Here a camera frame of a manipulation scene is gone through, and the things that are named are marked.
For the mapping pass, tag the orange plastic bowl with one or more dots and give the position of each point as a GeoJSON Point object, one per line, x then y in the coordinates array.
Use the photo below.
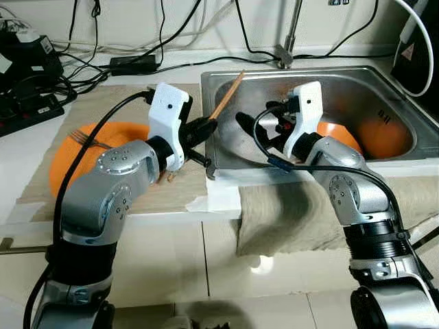
{"type": "Point", "coordinates": [343, 137]}

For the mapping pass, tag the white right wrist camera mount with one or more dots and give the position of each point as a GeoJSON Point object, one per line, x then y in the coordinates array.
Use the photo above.
{"type": "Point", "coordinates": [307, 106]}

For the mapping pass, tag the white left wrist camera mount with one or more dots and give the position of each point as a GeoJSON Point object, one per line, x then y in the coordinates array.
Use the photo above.
{"type": "Point", "coordinates": [168, 110]}

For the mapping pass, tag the beige hanging towel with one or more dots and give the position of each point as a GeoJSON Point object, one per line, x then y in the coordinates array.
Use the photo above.
{"type": "Point", "coordinates": [288, 219]}

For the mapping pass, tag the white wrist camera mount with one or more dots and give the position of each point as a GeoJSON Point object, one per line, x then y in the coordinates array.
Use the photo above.
{"type": "Point", "coordinates": [307, 106]}
{"type": "Point", "coordinates": [168, 110]}

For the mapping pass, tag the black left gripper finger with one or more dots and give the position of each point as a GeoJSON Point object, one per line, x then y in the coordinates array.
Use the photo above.
{"type": "Point", "coordinates": [197, 159]}
{"type": "Point", "coordinates": [206, 127]}

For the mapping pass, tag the black power adapter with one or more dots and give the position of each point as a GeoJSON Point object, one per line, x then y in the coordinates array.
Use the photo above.
{"type": "Point", "coordinates": [134, 64]}

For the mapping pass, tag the stainless steel sink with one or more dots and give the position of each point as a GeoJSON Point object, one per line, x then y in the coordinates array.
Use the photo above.
{"type": "Point", "coordinates": [343, 89]}

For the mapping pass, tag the black charger box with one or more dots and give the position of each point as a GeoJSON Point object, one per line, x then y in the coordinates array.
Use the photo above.
{"type": "Point", "coordinates": [34, 62]}

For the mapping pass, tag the metal faucet pipe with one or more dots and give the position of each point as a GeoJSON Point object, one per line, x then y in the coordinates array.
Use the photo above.
{"type": "Point", "coordinates": [285, 58]}

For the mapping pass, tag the black power strip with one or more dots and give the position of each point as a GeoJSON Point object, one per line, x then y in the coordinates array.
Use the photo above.
{"type": "Point", "coordinates": [34, 116]}

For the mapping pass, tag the wooden chopstick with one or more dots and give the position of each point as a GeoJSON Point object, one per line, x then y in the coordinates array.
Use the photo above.
{"type": "Point", "coordinates": [230, 92]}

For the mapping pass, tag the silver metal fork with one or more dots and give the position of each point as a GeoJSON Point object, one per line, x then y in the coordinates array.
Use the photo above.
{"type": "Point", "coordinates": [79, 137]}

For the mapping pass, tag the orange plastic plate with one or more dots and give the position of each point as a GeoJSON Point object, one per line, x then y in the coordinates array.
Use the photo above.
{"type": "Point", "coordinates": [65, 164]}

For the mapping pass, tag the black appliance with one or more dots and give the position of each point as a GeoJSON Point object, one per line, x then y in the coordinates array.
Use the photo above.
{"type": "Point", "coordinates": [415, 62]}

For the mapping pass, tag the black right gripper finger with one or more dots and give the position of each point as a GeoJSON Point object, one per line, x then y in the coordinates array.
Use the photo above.
{"type": "Point", "coordinates": [252, 125]}

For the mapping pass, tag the beige counter mat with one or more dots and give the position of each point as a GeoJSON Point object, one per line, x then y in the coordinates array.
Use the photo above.
{"type": "Point", "coordinates": [103, 103]}

